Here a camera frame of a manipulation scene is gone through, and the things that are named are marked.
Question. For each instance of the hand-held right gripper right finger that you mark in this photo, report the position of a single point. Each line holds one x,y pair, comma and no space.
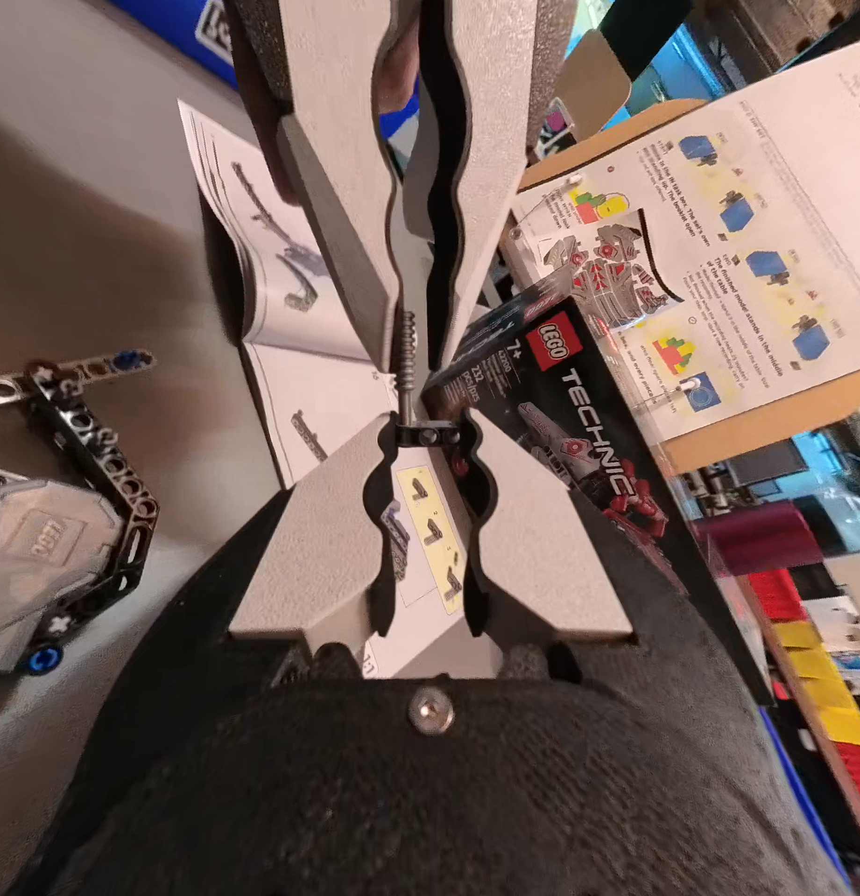
556,560

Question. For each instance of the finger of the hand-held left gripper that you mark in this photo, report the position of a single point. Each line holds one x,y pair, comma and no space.
339,140
500,105

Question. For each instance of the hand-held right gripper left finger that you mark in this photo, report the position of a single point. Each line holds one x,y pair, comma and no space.
311,553

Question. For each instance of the black toy connector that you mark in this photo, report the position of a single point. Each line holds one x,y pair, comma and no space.
430,435

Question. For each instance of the grey toy shock absorber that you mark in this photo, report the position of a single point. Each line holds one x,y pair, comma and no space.
407,343

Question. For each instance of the black toy set box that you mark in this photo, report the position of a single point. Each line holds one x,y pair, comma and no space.
598,455

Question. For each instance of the instruction booklet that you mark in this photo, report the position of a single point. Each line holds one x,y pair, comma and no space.
297,315

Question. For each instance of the blue storage bin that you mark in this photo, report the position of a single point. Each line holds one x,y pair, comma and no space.
192,28

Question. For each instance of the sticker sheet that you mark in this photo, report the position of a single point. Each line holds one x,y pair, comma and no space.
612,273

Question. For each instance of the white poster peg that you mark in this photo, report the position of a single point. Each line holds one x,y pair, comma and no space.
685,385

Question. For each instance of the red storage bin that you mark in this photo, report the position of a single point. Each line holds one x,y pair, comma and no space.
777,595

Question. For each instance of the partly built toy chassis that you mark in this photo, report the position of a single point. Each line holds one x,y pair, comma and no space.
66,539

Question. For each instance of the instruction sheet on wooden board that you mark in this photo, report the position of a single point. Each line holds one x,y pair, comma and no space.
773,427

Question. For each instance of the yellow storage bin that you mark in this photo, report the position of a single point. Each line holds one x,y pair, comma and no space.
815,665

